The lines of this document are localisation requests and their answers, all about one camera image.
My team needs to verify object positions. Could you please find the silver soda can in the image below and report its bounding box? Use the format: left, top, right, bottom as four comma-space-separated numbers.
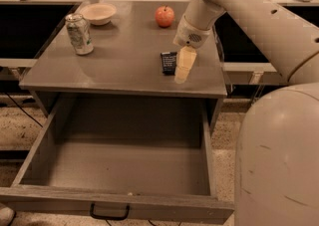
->
65, 13, 94, 55

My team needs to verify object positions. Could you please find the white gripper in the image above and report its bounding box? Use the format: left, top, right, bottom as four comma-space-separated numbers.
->
173, 15, 211, 84

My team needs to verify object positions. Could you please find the white bowl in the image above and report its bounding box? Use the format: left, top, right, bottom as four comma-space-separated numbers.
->
80, 3, 117, 26

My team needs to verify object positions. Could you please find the white shoe tip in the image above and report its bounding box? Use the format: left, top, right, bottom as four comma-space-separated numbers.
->
0, 204, 15, 226

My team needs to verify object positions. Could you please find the black drawer handle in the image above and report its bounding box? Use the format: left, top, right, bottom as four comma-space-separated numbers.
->
89, 203, 131, 221

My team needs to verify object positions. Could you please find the grey cabinet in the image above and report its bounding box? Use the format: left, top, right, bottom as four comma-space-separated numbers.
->
21, 1, 226, 135

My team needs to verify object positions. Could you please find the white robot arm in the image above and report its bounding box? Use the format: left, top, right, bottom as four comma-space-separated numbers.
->
174, 0, 319, 226

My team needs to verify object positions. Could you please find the dark blue rxbar wrapper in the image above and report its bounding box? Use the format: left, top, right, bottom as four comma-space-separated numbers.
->
160, 52, 177, 75

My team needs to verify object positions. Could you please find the red apple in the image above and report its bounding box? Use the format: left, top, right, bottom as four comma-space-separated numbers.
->
155, 5, 174, 28

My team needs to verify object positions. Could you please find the open grey top drawer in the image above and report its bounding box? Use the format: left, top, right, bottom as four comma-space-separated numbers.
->
0, 96, 234, 224

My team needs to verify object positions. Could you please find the black cable on floor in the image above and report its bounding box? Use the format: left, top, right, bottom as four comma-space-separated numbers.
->
3, 92, 44, 128

